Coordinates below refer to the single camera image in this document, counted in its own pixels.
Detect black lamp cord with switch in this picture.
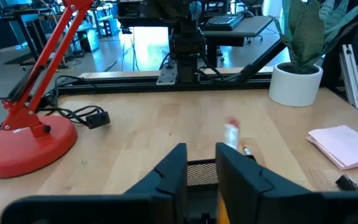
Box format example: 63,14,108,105
37,74,111,130

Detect black keyboard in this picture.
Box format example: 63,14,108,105
202,14,247,32

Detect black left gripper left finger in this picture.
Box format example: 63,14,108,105
1,142,188,224

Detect black binder clip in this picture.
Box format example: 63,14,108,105
335,173,358,192

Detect grey desk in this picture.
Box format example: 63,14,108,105
197,14,275,68

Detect red desk lamp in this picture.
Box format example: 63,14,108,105
0,0,95,179

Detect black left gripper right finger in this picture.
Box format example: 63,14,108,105
216,142,358,224

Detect black mesh desk organizer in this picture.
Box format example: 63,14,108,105
185,154,258,224

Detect green plant in white pot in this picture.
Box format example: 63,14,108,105
268,0,358,108

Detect black computer tower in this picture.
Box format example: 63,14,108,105
76,28,101,53

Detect silver aluminium extrusion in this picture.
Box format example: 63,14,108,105
339,43,358,110

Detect black standing desk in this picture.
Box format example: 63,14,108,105
0,4,63,68

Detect pink sticky note pad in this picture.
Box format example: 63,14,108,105
305,124,358,171

